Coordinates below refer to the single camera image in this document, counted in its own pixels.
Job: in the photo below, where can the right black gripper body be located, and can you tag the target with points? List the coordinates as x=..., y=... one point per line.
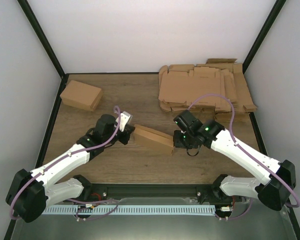
x=185, y=142

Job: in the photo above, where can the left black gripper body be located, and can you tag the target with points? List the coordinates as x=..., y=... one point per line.
x=124, y=140

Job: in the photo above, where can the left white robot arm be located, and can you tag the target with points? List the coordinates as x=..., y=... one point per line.
x=32, y=192

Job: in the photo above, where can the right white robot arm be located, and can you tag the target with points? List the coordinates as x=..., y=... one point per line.
x=272, y=181

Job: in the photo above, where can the folded brown cardboard box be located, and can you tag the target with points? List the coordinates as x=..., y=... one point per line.
x=81, y=95

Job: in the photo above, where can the stack of flat cardboard blanks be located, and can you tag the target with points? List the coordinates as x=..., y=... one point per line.
x=213, y=87

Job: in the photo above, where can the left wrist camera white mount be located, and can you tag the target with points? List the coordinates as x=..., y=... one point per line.
x=123, y=120

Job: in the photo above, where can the black aluminium frame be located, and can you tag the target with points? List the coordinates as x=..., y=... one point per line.
x=149, y=190

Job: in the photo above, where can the light blue slotted cable duct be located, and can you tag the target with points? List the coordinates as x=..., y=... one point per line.
x=135, y=210

